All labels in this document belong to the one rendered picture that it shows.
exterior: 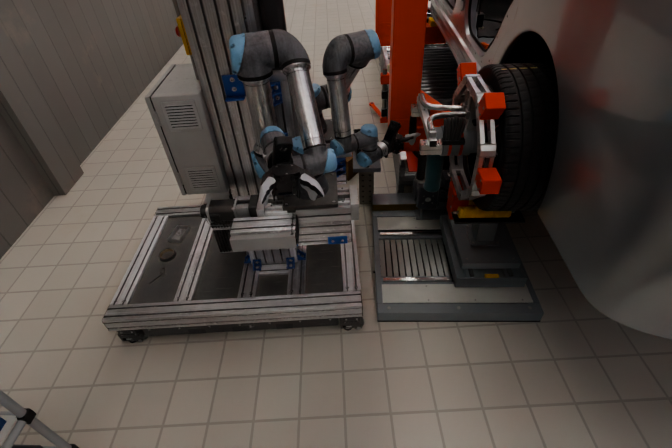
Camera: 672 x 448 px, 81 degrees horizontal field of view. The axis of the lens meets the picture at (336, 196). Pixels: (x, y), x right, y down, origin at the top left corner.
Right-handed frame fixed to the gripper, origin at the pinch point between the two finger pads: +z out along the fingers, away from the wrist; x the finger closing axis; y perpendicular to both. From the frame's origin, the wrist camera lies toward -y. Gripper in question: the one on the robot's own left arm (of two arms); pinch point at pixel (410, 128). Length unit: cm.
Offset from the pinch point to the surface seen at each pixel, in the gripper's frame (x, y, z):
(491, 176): 53, -6, -16
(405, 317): 38, 79, -42
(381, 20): -158, 8, 153
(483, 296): 60, 75, -6
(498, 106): 46, -30, -8
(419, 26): -15.9, -41.0, 22.5
